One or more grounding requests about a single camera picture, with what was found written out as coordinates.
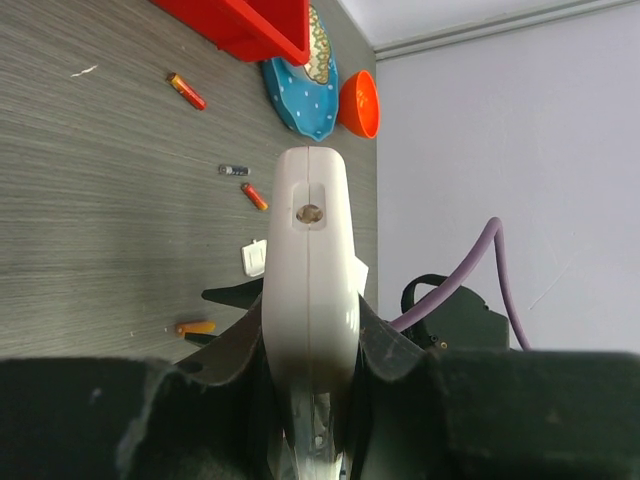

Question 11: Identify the red plastic tray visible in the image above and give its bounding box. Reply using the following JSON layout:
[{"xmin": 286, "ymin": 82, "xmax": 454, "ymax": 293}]
[{"xmin": 154, "ymin": 0, "xmax": 310, "ymax": 66}]

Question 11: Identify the blue dotted plate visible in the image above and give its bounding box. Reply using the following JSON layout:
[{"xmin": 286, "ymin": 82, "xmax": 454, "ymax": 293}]
[{"xmin": 260, "ymin": 54, "xmax": 339, "ymax": 142}]

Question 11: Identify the red battery near tray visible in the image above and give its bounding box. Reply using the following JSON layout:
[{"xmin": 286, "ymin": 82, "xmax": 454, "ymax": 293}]
[{"xmin": 166, "ymin": 72, "xmax": 207, "ymax": 111}]

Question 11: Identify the white battery cover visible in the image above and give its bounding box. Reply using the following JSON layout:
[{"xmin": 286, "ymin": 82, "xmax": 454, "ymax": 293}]
[{"xmin": 241, "ymin": 239, "xmax": 267, "ymax": 278}]

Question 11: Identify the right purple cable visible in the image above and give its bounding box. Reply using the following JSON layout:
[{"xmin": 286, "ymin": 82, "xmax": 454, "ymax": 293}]
[{"xmin": 388, "ymin": 216, "xmax": 532, "ymax": 351}]

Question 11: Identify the black battery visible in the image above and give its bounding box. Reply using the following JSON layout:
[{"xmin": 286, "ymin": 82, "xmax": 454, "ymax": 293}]
[{"xmin": 218, "ymin": 164, "xmax": 251, "ymax": 177}]

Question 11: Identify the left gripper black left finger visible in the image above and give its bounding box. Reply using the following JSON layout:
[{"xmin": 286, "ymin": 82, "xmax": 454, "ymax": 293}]
[{"xmin": 1, "ymin": 305, "xmax": 283, "ymax": 479}]

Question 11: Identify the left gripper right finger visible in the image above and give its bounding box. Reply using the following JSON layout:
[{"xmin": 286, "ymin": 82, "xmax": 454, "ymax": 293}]
[{"xmin": 346, "ymin": 304, "xmax": 639, "ymax": 479}]

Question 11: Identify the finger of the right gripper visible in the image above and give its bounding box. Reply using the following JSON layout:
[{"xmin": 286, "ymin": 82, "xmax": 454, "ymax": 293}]
[
  {"xmin": 201, "ymin": 280, "xmax": 263, "ymax": 306},
  {"xmin": 184, "ymin": 332, "xmax": 217, "ymax": 347}
]

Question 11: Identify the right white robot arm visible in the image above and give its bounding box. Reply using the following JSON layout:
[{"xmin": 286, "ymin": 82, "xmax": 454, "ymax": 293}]
[{"xmin": 175, "ymin": 274, "xmax": 510, "ymax": 350}]

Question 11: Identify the orange plastic bowl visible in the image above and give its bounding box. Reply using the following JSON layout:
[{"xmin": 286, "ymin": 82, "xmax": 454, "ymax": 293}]
[{"xmin": 337, "ymin": 70, "xmax": 380, "ymax": 139}]

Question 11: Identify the white remote control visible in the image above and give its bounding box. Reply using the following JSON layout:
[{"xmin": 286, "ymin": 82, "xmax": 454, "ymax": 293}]
[{"xmin": 261, "ymin": 147, "xmax": 360, "ymax": 479}]

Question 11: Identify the small patterned bowl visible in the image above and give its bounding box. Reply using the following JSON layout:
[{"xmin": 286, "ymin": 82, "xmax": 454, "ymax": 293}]
[{"xmin": 303, "ymin": 5, "xmax": 332, "ymax": 85}]

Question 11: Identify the red orange battery centre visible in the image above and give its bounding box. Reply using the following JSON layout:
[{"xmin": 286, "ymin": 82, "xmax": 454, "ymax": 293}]
[{"xmin": 241, "ymin": 183, "xmax": 268, "ymax": 211}]

